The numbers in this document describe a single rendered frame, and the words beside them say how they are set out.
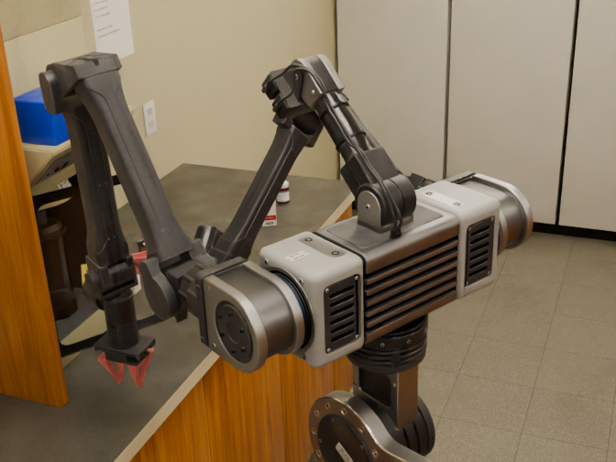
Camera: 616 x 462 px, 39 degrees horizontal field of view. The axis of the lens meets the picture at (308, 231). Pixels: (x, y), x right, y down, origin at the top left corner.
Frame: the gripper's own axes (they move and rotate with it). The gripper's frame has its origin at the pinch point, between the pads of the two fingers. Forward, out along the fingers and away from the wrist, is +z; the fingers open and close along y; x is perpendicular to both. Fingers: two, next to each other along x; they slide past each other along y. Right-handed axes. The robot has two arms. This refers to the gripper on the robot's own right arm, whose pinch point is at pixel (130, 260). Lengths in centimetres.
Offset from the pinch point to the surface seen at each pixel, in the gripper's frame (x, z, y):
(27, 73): 4.5, 15.8, 43.2
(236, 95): -176, 57, -15
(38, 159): 15.3, 7.9, 28.8
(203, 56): -150, 57, 8
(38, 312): 23.2, 8.4, -2.1
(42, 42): -2, 16, 48
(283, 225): -79, -4, -26
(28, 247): 23.3, 7.5, 13.1
